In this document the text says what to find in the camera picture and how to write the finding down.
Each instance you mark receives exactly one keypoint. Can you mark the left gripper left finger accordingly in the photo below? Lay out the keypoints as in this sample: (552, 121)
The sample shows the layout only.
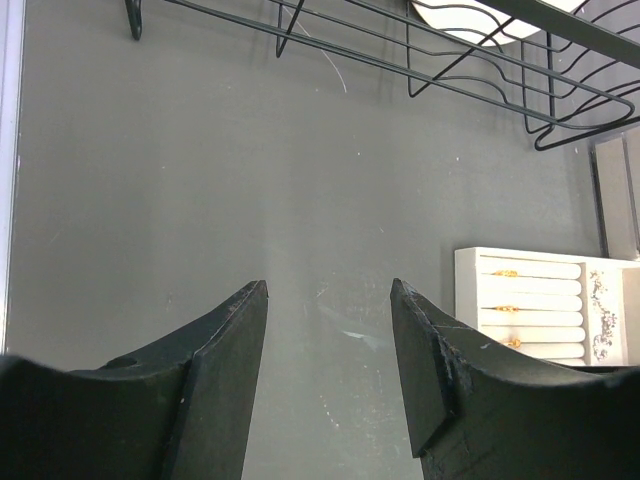
(177, 408)

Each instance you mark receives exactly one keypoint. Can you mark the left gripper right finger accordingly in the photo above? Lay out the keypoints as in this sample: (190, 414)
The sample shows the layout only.
(477, 409)

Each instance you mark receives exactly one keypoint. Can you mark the beige ring tray drawer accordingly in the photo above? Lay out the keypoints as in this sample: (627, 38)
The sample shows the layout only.
(573, 310)

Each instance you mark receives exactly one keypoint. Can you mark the beige jewelry box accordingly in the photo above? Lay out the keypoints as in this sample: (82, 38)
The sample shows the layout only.
(615, 169)

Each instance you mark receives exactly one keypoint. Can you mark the pink and cream round plate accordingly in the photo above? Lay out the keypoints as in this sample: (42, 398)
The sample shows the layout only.
(473, 22)

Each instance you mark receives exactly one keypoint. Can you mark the black wire dish rack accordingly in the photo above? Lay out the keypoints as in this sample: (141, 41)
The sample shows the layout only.
(563, 91)

